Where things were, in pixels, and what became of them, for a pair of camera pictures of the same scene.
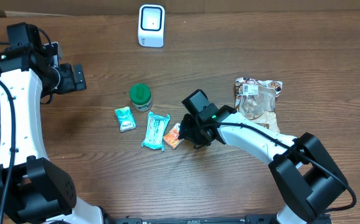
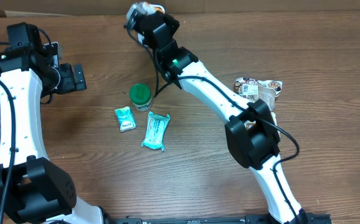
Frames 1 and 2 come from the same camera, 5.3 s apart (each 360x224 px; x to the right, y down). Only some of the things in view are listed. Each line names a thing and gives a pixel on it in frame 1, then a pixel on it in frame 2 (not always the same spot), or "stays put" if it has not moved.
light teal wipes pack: [156, 130] stays put
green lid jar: [141, 95] stays put
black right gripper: [187, 135] -> [171, 25]
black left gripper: [71, 84] stays put
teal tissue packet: [126, 119] stays put
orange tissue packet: [171, 137] -> [150, 8]
